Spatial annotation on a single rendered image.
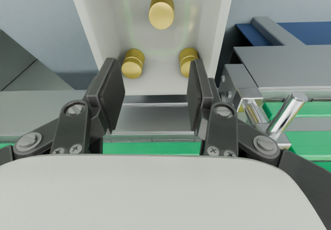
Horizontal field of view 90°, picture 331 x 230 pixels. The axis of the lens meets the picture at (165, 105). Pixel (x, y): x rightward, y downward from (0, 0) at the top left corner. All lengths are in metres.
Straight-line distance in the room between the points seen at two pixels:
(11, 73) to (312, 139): 1.08
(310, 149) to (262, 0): 0.39
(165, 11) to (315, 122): 0.23
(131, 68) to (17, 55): 0.88
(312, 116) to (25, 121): 0.46
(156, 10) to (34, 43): 0.47
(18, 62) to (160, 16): 0.94
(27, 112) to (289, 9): 0.65
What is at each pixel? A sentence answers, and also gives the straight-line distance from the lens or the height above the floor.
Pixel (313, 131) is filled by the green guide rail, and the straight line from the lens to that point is 0.25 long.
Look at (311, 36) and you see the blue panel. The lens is 0.52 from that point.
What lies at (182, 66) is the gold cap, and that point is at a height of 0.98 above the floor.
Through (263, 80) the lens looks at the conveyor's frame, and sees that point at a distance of 0.27.
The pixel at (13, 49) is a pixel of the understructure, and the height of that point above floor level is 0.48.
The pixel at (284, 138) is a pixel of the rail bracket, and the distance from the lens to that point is 0.19.
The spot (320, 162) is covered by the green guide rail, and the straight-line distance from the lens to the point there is 0.34.
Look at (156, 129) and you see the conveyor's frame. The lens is 0.30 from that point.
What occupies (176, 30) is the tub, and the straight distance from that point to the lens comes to 0.30.
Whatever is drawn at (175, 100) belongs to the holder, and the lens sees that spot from 0.34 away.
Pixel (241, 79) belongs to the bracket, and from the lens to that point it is 0.26.
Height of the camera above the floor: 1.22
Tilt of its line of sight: 45 degrees down
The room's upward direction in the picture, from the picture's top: 179 degrees counter-clockwise
